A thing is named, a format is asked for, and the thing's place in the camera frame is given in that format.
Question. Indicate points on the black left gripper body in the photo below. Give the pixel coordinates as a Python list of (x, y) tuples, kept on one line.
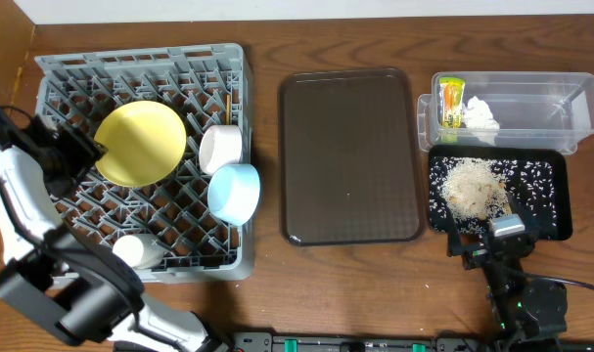
[(81, 148)]

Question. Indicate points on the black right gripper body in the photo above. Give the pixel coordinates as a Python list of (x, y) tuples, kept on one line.
[(485, 250)]

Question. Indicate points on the rice food waste pile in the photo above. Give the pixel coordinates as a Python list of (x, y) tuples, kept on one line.
[(472, 190)]

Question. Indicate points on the yellow round plate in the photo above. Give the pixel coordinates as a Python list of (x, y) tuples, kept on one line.
[(145, 141)]

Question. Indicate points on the white paper cup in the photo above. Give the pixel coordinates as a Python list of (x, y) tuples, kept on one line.
[(140, 251)]

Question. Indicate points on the white tissue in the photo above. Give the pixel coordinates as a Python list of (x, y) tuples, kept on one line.
[(478, 117)]

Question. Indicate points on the yellow green snack wrapper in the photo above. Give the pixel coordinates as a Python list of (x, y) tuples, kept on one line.
[(451, 94)]

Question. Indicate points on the light blue bowl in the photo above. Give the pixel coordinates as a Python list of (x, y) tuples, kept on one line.
[(233, 193)]

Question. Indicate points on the wooden chopstick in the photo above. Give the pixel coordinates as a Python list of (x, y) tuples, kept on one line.
[(228, 106)]

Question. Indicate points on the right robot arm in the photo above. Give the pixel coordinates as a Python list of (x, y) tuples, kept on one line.
[(525, 308)]

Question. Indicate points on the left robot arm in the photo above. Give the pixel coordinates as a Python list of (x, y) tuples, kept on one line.
[(71, 287)]

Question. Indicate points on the black waste tray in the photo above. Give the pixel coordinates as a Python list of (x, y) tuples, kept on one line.
[(537, 179)]

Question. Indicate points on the grey dishwasher rack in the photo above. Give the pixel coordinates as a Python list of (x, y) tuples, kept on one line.
[(81, 89)]

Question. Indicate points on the clear plastic waste bin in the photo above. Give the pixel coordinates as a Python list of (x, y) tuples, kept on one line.
[(535, 109)]

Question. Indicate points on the dark brown serving tray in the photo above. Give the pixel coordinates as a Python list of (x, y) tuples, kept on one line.
[(350, 165)]

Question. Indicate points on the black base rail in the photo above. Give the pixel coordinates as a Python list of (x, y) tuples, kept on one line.
[(444, 342)]

